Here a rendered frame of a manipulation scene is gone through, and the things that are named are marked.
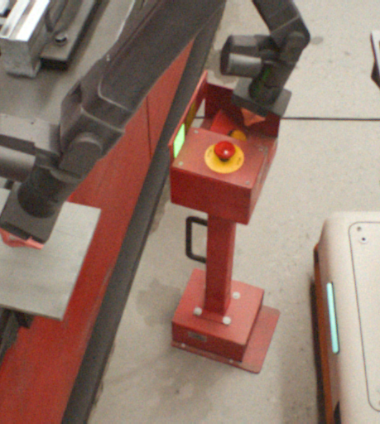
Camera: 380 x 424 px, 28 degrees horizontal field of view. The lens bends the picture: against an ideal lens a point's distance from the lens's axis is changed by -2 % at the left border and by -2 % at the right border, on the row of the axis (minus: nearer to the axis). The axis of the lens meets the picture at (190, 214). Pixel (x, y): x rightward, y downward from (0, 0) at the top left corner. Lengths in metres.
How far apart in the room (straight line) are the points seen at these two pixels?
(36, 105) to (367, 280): 0.92
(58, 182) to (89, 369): 1.19
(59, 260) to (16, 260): 0.06
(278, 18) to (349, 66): 1.50
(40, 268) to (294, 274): 1.26
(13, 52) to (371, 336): 1.02
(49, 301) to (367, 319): 1.00
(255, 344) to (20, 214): 1.23
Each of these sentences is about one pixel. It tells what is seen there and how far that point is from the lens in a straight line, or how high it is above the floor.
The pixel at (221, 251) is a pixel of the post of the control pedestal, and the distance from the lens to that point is 1.76.
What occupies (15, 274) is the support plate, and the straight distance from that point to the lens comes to 1.09.
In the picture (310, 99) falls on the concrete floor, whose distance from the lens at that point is 2.65.
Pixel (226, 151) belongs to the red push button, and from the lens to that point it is 1.43.
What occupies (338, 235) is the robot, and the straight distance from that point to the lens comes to 1.99.
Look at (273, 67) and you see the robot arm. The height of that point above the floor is 0.97.
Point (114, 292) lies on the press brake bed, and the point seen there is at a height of 0.05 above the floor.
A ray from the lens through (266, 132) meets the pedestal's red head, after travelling 1.59.
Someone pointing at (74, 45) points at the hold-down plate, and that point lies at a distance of 1.51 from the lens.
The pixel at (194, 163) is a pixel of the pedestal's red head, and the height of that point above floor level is 0.78.
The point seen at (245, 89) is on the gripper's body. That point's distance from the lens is 1.44.
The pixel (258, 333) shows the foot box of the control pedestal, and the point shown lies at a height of 0.01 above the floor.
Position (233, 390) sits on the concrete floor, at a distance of 2.07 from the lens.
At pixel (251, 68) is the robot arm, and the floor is 0.97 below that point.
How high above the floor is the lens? 1.92
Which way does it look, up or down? 55 degrees down
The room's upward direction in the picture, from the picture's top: straight up
